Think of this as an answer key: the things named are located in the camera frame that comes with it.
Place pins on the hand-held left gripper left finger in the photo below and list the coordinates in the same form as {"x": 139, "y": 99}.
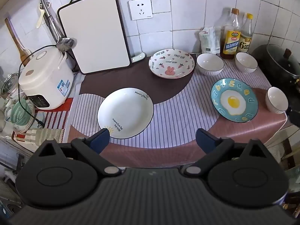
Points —
{"x": 100, "y": 141}

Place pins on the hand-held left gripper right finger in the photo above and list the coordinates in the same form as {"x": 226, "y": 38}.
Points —
{"x": 206, "y": 141}

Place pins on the white black-rimmed plate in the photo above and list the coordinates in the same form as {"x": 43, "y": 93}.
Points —
{"x": 126, "y": 112}

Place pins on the blue fried egg print plate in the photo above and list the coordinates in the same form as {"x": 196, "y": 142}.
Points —
{"x": 234, "y": 100}

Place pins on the white ribbed bowl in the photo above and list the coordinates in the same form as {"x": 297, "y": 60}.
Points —
{"x": 276, "y": 99}
{"x": 246, "y": 62}
{"x": 209, "y": 63}

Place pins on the rabbit and carrot print plate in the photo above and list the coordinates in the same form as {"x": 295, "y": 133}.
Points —
{"x": 172, "y": 62}

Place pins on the red striped cloth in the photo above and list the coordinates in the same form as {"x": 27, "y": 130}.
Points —
{"x": 55, "y": 116}

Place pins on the white rice cooker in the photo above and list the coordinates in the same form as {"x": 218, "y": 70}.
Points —
{"x": 44, "y": 77}

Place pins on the wooden stool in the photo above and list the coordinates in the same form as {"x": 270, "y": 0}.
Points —
{"x": 291, "y": 153}

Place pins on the white seasoning packet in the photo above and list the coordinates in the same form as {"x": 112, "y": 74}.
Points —
{"x": 208, "y": 41}

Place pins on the brown cooking wine bottle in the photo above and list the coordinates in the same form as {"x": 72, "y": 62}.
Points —
{"x": 231, "y": 42}

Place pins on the black wok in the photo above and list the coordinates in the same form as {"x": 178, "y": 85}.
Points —
{"x": 263, "y": 56}

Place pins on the small glass pot lid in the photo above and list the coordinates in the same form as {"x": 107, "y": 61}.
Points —
{"x": 9, "y": 84}

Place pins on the white cutting board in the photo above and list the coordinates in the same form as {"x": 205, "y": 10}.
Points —
{"x": 96, "y": 32}

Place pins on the yellow-capped vinegar bottle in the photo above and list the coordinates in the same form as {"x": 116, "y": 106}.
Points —
{"x": 245, "y": 39}

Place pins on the glass wok lid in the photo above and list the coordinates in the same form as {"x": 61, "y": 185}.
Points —
{"x": 281, "y": 61}

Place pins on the clear plastic bottle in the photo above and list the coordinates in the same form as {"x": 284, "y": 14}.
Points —
{"x": 221, "y": 21}

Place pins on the wooden spatula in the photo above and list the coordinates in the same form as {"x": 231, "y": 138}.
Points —
{"x": 20, "y": 48}

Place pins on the stainless steel ladle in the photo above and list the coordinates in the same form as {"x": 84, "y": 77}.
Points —
{"x": 52, "y": 27}

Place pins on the cream hanging utensil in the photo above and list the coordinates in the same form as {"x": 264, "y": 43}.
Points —
{"x": 40, "y": 16}

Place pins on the white wall socket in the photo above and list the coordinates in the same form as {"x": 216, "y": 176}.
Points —
{"x": 140, "y": 9}

